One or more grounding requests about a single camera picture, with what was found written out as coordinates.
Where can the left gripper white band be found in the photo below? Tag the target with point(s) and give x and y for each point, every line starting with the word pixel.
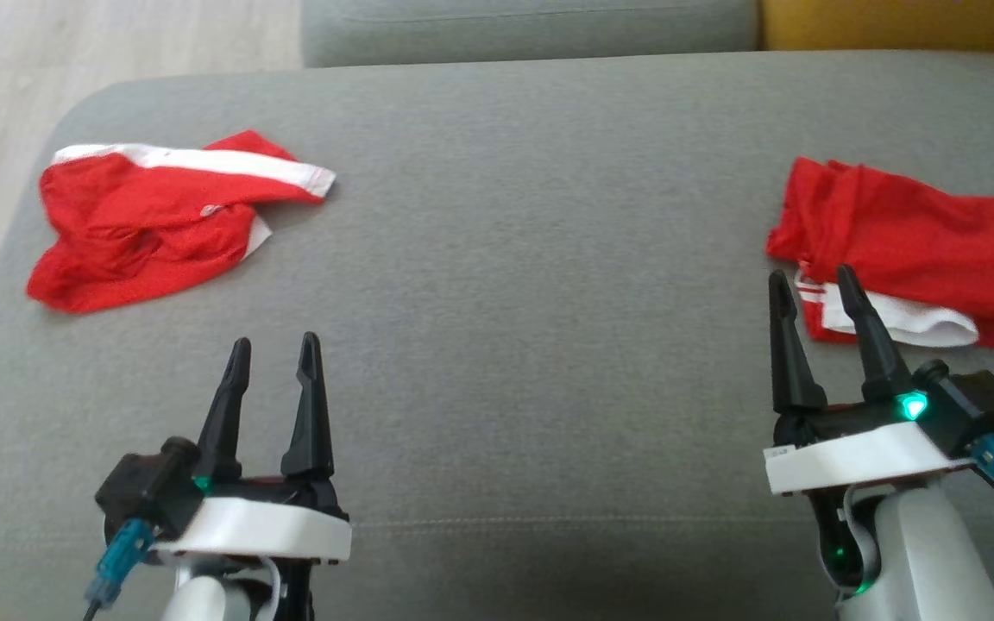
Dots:
pixel 264 530

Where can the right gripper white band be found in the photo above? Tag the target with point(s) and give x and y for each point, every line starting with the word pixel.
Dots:
pixel 859 457

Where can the red basketball jersey white sleeves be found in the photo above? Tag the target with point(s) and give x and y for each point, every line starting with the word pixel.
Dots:
pixel 920 241

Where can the red shorts white stripe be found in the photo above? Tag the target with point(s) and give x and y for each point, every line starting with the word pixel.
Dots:
pixel 143 224

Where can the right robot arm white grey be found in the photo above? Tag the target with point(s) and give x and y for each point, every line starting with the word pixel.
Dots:
pixel 920 561

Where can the grey fabric sofa seat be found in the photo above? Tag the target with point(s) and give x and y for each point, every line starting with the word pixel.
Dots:
pixel 531 302

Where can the yellow cushion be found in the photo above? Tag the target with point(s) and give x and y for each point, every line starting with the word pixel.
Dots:
pixel 894 21

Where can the grey sofa back cushion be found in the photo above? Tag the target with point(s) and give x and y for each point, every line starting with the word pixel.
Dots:
pixel 531 26

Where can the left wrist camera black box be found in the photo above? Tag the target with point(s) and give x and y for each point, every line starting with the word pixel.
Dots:
pixel 147 487

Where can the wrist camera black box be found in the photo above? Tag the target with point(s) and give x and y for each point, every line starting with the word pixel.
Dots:
pixel 147 487
pixel 976 405

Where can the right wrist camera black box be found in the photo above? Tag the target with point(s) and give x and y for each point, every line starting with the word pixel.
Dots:
pixel 976 405

